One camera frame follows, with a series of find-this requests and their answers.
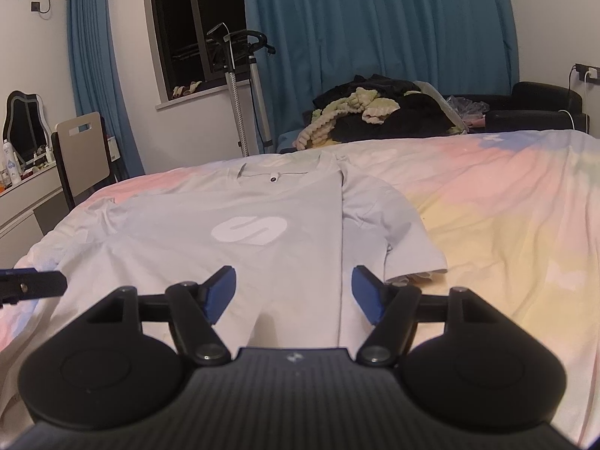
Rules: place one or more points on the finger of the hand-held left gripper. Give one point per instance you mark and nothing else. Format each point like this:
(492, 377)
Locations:
(33, 286)

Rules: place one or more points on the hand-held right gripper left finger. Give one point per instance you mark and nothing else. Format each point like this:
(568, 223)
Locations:
(220, 295)

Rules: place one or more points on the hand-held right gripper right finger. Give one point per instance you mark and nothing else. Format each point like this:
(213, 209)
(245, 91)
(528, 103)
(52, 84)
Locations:
(368, 295)

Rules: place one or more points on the pale grey T-shirt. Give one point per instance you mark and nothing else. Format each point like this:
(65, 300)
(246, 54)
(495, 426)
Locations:
(187, 197)

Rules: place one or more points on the pile of dark clothes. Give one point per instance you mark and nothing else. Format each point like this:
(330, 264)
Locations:
(412, 122)

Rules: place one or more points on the white dresser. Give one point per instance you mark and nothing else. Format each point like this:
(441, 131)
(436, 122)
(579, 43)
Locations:
(23, 206)

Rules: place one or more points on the white bottle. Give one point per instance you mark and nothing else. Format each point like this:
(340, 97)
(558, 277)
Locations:
(11, 164)

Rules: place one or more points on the beige backed chair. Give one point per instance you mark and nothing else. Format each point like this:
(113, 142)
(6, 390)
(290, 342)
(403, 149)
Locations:
(82, 150)

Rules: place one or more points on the pastel bed cover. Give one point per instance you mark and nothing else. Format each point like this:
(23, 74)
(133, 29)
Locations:
(492, 206)

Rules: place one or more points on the black framed mirror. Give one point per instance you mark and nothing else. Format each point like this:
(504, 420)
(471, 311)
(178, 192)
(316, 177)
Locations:
(23, 122)

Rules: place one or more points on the cream fluffy knit cloth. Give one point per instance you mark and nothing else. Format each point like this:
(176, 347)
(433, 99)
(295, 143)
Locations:
(323, 124)

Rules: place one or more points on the white perforated pole stand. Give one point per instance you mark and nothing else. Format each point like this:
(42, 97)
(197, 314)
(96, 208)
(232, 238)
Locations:
(236, 112)

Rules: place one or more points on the cloth on windowsill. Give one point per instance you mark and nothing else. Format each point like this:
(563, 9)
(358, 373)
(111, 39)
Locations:
(185, 89)

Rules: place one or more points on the clear plastic bag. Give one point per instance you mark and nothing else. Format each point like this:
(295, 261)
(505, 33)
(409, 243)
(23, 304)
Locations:
(464, 105)

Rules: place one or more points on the narrow blue curtain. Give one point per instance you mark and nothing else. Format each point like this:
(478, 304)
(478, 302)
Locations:
(93, 65)

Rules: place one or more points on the black armchair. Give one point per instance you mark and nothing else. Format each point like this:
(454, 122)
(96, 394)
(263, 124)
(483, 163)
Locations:
(539, 98)

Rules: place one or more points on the wide blue curtain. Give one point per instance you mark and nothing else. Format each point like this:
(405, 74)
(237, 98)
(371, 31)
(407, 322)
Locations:
(375, 23)

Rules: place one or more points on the dark window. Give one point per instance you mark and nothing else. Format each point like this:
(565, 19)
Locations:
(183, 23)

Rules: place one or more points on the wall socket with plug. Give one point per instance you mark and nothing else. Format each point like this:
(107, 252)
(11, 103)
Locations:
(586, 71)

